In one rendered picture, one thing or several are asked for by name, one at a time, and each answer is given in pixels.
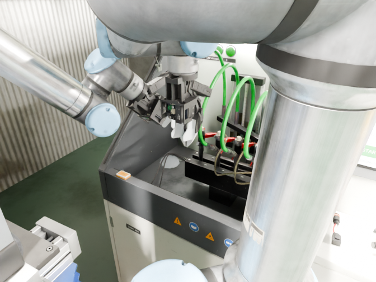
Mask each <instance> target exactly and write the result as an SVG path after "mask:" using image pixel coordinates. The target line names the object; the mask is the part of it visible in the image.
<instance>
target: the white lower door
mask: <svg viewBox="0 0 376 282"><path fill-rule="evenodd" d="M108 204H109V210H110V216H109V218H110V224H111V226H112V228H113V233H114V238H115V245H116V251H117V257H118V261H119V268H120V273H121V280H122V282H131V281H132V279H133V277H135V276H136V274H137V273H138V272H140V271H141V270H143V269H144V268H145V267H147V266H148V265H150V264H152V263H155V262H157V261H161V260H166V259H178V260H183V261H184V263H186V264H188V263H191V264H193V265H194V266H196V267H197V268H198V269H199V270H200V269H204V268H207V267H211V266H216V265H221V264H223V261H224V259H223V258H221V257H219V256H217V255H215V254H213V253H211V252H209V251H207V250H205V249H203V248H201V247H199V246H197V245H195V244H193V243H191V242H189V241H187V240H185V239H183V238H181V237H179V236H177V235H175V234H173V233H171V232H169V231H167V230H165V229H163V228H161V227H159V226H157V225H155V224H153V223H151V222H149V221H147V220H145V219H143V218H141V217H139V216H137V215H135V214H133V213H131V212H129V211H127V210H125V209H123V208H121V207H119V206H117V205H115V204H113V203H111V202H110V201H109V202H108Z"/></svg>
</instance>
